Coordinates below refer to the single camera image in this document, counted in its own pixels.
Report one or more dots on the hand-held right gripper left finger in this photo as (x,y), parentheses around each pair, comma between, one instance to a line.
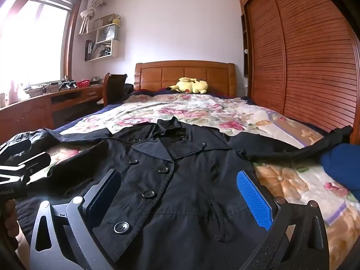
(104,198)

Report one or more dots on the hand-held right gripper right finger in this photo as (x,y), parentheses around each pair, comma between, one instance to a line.
(254,199)

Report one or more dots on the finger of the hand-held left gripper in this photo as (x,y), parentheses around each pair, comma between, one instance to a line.
(36,161)
(17,149)

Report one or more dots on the black button coat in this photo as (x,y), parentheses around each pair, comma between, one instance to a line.
(182,188)

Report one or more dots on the person's left hand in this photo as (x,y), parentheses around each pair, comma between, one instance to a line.
(11,219)

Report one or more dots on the wooden desk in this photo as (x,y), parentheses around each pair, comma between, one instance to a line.
(28,109)

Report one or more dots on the black device on stand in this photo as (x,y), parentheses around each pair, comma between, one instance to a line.
(67,85)

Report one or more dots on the white cloth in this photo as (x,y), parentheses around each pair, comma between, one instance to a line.
(100,101)

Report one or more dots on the red basket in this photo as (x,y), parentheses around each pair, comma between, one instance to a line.
(83,83)

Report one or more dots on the blue pillow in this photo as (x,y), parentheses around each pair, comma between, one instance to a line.
(343,160)

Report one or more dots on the window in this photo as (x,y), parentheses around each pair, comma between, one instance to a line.
(33,47)

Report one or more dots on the wooden chair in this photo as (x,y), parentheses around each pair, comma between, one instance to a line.
(115,90)

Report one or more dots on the floral blanket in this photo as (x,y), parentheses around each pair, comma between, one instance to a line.
(197,109)

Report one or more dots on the row of books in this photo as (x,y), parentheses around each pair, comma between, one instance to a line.
(90,50)

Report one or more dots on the yellow plush toy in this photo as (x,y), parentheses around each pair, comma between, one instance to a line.
(188,85)

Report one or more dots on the wooden bed headboard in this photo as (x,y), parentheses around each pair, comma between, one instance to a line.
(168,74)

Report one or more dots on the wooden slatted wardrobe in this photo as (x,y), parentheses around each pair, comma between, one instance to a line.
(295,62)

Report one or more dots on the white paper bag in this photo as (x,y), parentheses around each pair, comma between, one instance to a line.
(106,33)

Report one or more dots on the tied beige curtain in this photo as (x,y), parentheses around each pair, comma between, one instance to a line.
(87,14)

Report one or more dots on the small yellow figure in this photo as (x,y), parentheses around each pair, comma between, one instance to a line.
(115,21)

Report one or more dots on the white wall shelf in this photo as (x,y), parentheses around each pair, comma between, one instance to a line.
(114,49)

